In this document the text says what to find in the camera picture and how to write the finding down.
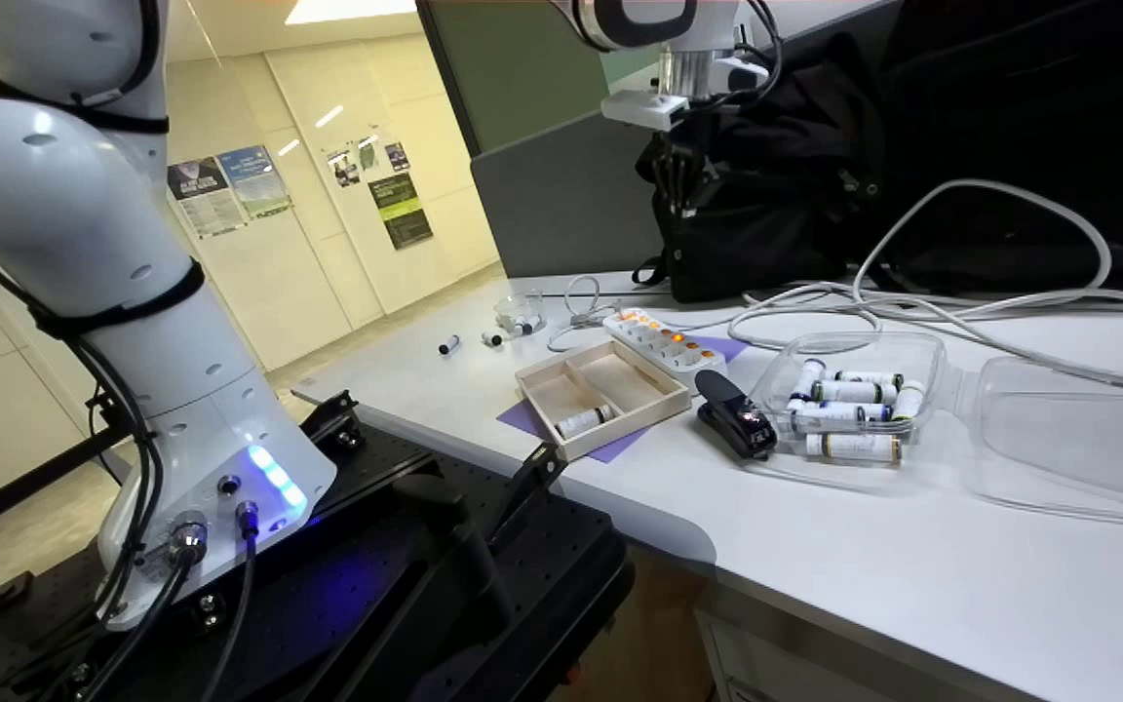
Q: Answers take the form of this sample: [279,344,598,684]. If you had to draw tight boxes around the green board panel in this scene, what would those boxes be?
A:
[413,0,728,160]

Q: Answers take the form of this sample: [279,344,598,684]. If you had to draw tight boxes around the clear plastic container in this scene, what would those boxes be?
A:
[749,327,953,490]

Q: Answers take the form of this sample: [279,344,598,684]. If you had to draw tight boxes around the black stapler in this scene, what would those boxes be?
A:
[693,368,779,463]

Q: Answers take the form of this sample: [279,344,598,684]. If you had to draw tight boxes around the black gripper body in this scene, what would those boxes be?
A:
[645,123,712,186]

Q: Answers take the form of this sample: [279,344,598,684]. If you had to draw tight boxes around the black backpack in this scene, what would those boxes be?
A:
[630,34,901,308]

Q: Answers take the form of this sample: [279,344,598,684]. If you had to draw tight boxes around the coiled white cable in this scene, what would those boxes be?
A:
[725,286,888,359]

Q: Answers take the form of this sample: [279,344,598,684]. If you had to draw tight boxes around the thick white cable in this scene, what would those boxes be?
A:
[849,176,1123,327]

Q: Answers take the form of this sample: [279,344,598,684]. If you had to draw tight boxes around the black table clamp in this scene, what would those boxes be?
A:
[505,441,572,515]

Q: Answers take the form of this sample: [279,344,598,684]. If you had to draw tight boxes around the wooden divided tray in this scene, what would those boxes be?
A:
[515,336,697,463]

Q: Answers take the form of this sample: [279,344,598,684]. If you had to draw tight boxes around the dark headed wall poster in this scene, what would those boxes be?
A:
[163,151,250,242]

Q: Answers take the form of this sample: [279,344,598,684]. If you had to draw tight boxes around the white marker tube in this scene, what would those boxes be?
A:
[888,377,934,435]
[793,359,835,403]
[799,435,908,470]
[783,398,892,438]
[835,368,908,393]
[816,373,888,409]

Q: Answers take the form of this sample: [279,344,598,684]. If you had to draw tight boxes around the white switched power strip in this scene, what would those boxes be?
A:
[601,305,728,377]

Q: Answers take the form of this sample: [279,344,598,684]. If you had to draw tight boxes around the black robot cart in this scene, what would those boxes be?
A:
[0,388,640,702]

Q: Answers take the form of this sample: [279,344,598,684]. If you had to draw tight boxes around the small silver item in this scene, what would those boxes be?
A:
[556,403,622,441]

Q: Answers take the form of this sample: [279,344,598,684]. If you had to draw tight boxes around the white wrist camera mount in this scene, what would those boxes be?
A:
[598,87,697,137]

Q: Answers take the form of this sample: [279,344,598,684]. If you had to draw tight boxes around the black base plug cable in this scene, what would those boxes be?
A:
[205,498,264,702]

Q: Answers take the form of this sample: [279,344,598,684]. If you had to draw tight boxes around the green black wall poster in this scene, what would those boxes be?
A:
[368,168,437,253]

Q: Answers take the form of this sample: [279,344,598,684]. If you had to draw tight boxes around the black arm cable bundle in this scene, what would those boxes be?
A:
[0,230,210,702]

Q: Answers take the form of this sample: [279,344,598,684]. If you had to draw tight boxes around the ceiling light panel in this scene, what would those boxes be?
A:
[284,0,427,26]

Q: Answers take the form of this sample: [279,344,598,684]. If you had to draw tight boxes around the thin white looped cord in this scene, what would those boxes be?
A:
[541,273,610,355]

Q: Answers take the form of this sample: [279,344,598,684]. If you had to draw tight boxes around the thin white cable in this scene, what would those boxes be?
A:
[869,288,1123,398]

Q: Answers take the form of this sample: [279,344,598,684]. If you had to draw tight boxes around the blue wall poster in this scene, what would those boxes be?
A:
[219,142,298,223]

